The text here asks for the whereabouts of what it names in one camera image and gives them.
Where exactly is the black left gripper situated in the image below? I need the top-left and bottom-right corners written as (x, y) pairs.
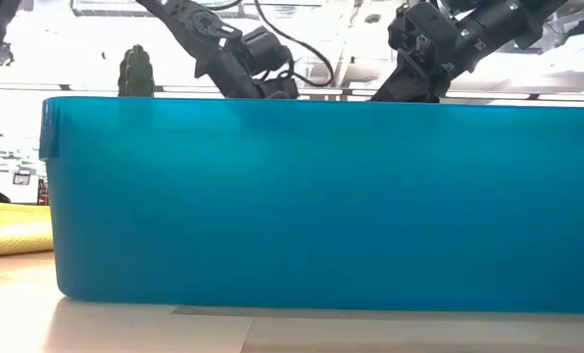
top-left (196, 41), bottom-right (301, 99)

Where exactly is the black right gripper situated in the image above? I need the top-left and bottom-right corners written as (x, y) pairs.
top-left (369, 46), bottom-right (474, 104)

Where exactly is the teal plastic bin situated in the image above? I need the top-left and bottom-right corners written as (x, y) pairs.
top-left (39, 96), bottom-right (584, 315)

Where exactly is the yellow microfiber towel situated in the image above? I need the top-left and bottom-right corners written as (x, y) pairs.
top-left (0, 200), bottom-right (56, 260)

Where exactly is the green cactus plant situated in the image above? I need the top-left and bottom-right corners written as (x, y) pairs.
top-left (117, 43), bottom-right (156, 98)

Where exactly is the dark ceiling fixture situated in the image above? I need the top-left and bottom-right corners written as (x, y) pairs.
top-left (0, 42), bottom-right (16, 68)

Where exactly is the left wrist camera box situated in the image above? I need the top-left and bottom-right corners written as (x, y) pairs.
top-left (225, 25), bottom-right (294, 77)

